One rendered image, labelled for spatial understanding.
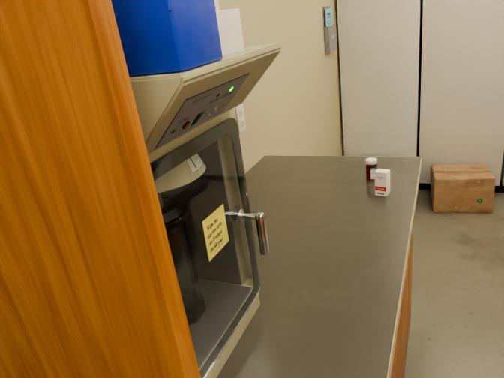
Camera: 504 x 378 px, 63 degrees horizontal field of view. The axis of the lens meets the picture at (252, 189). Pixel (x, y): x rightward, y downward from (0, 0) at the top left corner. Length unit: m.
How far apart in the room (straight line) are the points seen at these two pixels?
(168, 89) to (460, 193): 3.07
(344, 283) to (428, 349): 1.27
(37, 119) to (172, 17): 0.18
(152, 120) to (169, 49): 0.08
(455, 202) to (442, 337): 1.37
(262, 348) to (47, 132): 0.60
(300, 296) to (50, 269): 0.59
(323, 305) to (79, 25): 0.77
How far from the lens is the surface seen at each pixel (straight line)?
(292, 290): 1.03
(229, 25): 0.64
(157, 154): 0.60
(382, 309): 0.97
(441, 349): 2.28
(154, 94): 0.48
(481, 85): 3.56
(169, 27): 0.47
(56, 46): 0.44
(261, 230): 0.80
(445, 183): 3.37
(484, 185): 3.42
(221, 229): 0.75
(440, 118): 3.60
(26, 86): 0.49
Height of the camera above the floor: 1.55
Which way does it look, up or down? 22 degrees down
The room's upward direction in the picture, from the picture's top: 8 degrees counter-clockwise
